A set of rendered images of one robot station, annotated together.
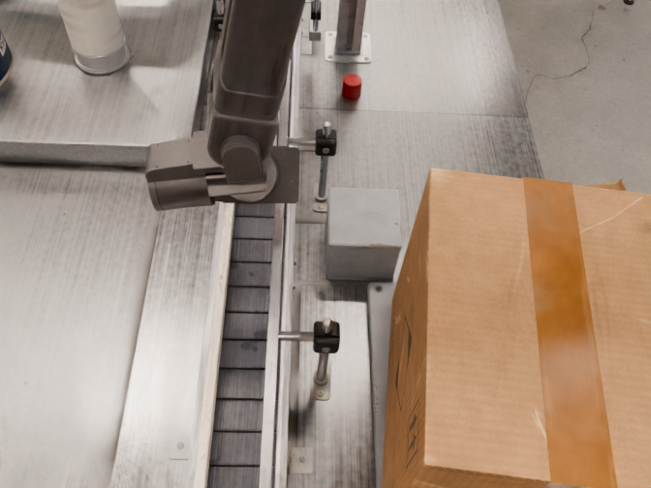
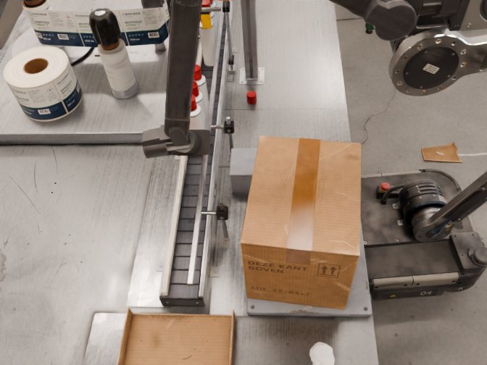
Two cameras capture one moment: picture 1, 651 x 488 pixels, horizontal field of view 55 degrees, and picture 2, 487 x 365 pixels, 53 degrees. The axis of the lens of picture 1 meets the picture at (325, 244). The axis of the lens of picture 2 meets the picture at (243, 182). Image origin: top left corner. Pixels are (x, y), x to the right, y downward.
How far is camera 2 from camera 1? 0.57 m
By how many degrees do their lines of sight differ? 7
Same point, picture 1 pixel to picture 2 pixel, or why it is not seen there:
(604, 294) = (323, 183)
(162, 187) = (148, 148)
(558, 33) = not seen: hidden behind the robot
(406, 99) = (280, 102)
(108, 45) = (127, 85)
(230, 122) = (171, 121)
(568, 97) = not seen: hidden behind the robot
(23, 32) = (87, 79)
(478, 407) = (263, 224)
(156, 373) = (151, 236)
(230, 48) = (168, 94)
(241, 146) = (176, 129)
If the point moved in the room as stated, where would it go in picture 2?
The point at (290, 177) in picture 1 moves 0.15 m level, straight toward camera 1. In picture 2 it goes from (205, 143) to (201, 189)
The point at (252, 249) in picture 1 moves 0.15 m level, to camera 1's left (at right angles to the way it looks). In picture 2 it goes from (195, 179) to (144, 175)
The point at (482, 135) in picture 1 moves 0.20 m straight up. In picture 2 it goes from (319, 119) to (325, 71)
